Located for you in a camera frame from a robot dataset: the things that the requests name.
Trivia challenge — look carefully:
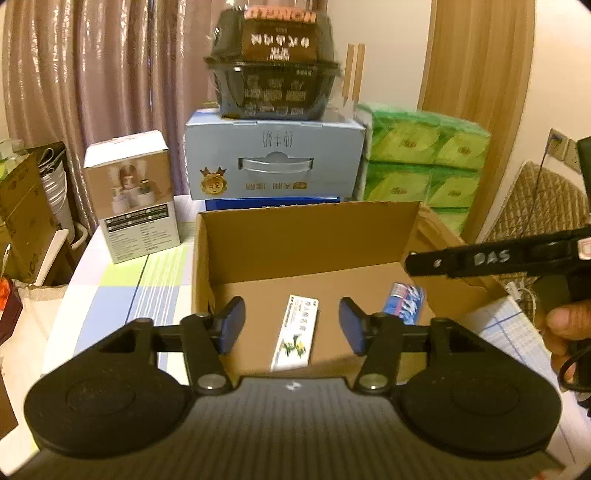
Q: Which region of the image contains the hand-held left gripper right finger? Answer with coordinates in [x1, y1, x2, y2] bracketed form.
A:
[339, 296, 504, 394]

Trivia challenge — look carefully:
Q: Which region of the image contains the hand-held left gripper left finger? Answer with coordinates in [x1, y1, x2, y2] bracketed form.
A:
[81, 296, 245, 397]

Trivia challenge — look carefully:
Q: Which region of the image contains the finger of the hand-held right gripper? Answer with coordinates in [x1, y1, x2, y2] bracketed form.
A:
[405, 228, 581, 280]

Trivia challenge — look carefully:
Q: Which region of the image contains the small white green medicine box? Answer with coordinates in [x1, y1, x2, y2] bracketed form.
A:
[270, 294, 320, 372]

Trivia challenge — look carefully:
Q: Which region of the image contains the checked tablecloth desktop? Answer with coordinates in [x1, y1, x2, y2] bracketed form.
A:
[28, 194, 575, 462]

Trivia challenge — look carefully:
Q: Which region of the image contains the person's right hand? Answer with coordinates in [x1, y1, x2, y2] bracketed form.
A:
[542, 307, 591, 376]

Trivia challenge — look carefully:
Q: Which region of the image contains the blue white packet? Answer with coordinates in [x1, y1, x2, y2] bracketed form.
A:
[381, 282, 426, 324]

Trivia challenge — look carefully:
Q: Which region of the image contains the quilted beige chair cushion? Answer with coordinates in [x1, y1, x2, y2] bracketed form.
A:
[480, 159, 591, 289]

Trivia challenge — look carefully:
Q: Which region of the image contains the green tissue paper multipack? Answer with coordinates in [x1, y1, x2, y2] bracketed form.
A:
[355, 102, 491, 236]

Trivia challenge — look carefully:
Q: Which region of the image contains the dark blue carton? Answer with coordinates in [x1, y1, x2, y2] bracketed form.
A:
[204, 198, 345, 213]

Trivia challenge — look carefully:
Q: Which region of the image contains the white brown product box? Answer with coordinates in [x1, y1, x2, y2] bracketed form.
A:
[83, 130, 182, 265]

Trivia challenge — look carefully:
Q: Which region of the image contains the white board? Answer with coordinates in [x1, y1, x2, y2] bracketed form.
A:
[34, 228, 71, 288]

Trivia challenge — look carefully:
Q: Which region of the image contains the wooden stick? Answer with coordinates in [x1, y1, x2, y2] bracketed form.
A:
[355, 43, 366, 104]
[344, 44, 356, 103]

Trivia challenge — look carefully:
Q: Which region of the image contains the dark red box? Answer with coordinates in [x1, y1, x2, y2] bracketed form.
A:
[0, 277, 24, 344]

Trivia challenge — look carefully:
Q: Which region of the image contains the brown cardboard storage box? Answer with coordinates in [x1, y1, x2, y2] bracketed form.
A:
[0, 152, 61, 284]

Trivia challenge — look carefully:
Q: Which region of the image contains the black instant noodle bowl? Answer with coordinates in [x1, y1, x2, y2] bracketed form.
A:
[203, 4, 345, 121]

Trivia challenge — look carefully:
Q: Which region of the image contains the pink brown curtain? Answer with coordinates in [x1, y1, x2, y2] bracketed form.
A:
[2, 0, 328, 155]

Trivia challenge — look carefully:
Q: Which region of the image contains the white cable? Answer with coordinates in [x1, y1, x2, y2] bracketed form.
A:
[505, 281, 540, 326]

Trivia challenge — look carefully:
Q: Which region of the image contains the black cable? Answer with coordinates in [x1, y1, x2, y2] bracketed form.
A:
[556, 342, 591, 394]

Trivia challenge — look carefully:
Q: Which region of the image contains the wall socket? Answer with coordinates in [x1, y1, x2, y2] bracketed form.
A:
[547, 129, 583, 175]

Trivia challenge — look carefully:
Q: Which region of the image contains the wooden door frame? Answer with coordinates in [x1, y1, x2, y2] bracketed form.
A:
[418, 0, 536, 243]

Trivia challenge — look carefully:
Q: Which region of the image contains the light blue carton with handle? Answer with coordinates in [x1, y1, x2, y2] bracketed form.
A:
[185, 108, 368, 204]

